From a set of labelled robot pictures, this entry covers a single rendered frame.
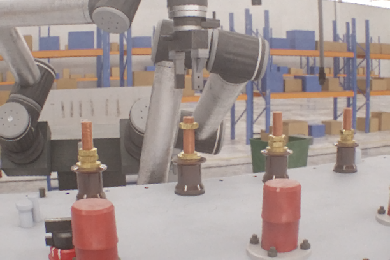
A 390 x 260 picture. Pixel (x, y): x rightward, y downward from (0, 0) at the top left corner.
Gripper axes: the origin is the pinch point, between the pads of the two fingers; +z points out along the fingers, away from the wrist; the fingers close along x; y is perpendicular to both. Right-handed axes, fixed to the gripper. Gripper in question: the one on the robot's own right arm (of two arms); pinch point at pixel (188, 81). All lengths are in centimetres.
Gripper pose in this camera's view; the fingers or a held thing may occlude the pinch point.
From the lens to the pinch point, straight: 116.6
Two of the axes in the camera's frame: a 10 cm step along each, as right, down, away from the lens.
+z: 0.1, 9.9, 1.0
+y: -8.6, 0.6, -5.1
